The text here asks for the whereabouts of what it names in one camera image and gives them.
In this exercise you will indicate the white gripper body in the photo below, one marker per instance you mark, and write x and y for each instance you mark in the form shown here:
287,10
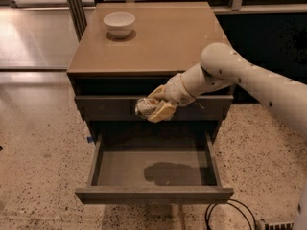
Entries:
174,87

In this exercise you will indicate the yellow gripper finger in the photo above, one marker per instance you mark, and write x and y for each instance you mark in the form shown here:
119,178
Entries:
158,93
163,112

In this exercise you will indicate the crushed 7up can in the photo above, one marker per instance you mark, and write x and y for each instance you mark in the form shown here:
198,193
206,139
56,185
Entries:
145,107

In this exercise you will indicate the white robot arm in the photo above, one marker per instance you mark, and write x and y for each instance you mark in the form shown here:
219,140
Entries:
220,66

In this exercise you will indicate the brown drawer cabinet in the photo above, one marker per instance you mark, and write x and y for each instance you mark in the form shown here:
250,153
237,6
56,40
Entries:
167,38

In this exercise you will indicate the blue tape piece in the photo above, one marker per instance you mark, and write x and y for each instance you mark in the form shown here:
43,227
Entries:
89,139

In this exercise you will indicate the white ceramic bowl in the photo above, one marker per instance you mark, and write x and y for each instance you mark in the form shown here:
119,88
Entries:
119,24

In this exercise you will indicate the grey power strip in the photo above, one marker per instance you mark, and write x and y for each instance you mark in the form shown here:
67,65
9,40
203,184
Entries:
274,225

